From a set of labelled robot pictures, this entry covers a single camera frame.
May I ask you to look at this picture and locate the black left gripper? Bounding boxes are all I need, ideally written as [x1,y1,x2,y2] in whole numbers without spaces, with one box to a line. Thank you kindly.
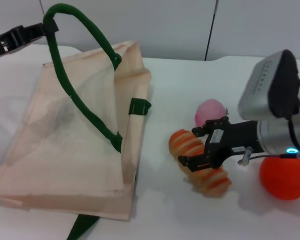
[0,19,60,61]

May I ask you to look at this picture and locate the silver plug with grey cable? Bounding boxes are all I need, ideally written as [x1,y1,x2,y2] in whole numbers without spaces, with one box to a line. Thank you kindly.
[237,146,291,166]

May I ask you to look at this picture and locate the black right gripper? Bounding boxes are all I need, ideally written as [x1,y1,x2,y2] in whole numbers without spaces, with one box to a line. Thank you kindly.
[177,116,263,174]

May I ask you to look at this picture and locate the orange striped bread loaf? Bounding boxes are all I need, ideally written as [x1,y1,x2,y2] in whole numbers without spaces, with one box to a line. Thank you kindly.
[168,128,233,197]

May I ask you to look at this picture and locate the orange round fruit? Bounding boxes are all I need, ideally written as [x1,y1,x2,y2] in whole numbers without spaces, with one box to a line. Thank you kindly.
[259,154,300,201]

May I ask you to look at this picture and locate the thin dark vertical rod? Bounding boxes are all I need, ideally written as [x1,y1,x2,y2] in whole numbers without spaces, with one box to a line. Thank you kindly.
[203,0,219,62]

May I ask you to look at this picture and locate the pink peach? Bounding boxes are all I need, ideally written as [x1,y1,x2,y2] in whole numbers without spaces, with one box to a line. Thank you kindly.
[194,98,230,127]

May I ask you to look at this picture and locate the beige canvas tote bag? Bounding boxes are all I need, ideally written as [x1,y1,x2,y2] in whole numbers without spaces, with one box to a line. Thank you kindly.
[0,2,153,240]

